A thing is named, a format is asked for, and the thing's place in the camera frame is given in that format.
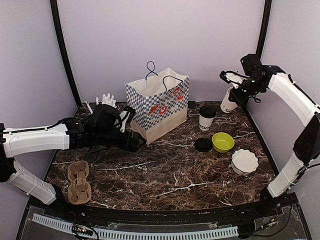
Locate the white paper coffee cup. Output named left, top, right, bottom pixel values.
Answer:
left=199, top=114, right=214, bottom=131

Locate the black front table rail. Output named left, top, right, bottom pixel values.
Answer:
left=28, top=193, right=297, bottom=226

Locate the white scalloped ceramic bowl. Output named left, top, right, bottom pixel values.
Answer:
left=231, top=148, right=259, bottom=176

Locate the checkered blue paper bag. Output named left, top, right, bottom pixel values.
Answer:
left=125, top=61, right=190, bottom=145

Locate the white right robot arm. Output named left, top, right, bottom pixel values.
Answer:
left=221, top=65, right=320, bottom=217

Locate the black frame post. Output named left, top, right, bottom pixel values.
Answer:
left=255, top=0, right=272, bottom=59
left=49, top=0, right=82, bottom=107

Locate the grey slotted cable duct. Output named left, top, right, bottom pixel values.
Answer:
left=31, top=213, right=239, bottom=240

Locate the black left frame post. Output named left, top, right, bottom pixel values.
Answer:
left=49, top=0, right=82, bottom=107

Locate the white wrapped straw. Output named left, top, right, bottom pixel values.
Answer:
left=84, top=101, right=93, bottom=115

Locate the black coffee cup lid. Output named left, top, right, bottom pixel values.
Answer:
left=199, top=105, right=216, bottom=119

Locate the lime green bowl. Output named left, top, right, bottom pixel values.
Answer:
left=212, top=132, right=235, bottom=153

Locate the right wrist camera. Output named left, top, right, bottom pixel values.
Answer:
left=219, top=53, right=263, bottom=86

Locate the bundle of white straws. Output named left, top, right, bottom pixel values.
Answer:
left=95, top=93, right=117, bottom=108

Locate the black right frame post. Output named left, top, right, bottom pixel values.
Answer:
left=255, top=0, right=272, bottom=59

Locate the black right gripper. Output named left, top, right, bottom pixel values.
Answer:
left=228, top=76, right=264, bottom=106

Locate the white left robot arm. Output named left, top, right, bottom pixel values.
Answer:
left=0, top=117, right=146, bottom=218

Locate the brown cardboard cup carrier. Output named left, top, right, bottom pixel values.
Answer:
left=67, top=160, right=92, bottom=205

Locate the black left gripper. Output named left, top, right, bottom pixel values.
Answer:
left=93, top=128, right=146, bottom=152

